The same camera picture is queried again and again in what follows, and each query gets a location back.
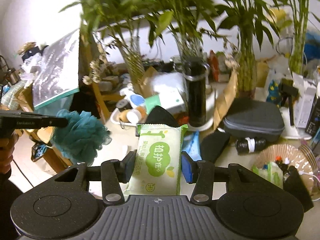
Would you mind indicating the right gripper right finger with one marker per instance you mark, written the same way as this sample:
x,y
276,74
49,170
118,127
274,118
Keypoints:
x,y
201,174

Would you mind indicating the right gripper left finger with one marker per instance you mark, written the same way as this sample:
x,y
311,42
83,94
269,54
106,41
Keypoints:
x,y
114,172

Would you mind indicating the teal bath loofah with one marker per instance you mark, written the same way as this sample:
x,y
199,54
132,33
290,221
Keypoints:
x,y
82,138

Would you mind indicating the green wet wipes pack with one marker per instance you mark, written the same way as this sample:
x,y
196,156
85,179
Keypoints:
x,y
157,169

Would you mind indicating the black foam sponge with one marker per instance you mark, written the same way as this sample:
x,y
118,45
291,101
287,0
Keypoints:
x,y
159,115

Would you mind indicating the person's left hand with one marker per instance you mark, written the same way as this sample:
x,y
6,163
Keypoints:
x,y
6,153

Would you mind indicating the white plastic tray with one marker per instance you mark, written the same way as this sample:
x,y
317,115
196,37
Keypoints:
x,y
119,118

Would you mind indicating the black tape roll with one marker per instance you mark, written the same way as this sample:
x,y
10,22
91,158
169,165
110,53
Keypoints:
x,y
250,145

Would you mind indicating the woven paper basket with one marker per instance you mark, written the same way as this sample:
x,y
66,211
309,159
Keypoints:
x,y
301,158

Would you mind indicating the grey zippered hard case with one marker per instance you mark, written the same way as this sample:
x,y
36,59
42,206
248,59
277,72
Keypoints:
x,y
248,118

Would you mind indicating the white spray bottle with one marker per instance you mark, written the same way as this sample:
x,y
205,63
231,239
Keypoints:
x,y
134,99

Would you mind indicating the brown paper bag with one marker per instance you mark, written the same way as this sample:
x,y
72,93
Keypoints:
x,y
225,99

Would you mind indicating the green white tissue box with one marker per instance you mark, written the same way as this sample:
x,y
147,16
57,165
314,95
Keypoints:
x,y
168,93

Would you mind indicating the black thermos bottle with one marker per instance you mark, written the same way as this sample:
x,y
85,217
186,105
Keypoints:
x,y
195,74

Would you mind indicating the wooden chair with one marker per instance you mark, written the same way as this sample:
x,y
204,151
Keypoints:
x,y
100,79

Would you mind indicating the glass vase with bamboo right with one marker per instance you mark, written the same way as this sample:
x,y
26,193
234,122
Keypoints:
x,y
247,70

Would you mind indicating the glass vase with bamboo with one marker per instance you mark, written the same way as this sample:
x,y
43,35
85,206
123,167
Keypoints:
x,y
247,70
130,51
188,47

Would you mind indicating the glass vase with bamboo left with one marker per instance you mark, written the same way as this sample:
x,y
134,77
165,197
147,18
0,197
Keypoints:
x,y
130,51

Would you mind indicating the glass vase with bamboo middle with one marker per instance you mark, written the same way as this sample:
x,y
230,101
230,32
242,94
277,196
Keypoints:
x,y
188,47

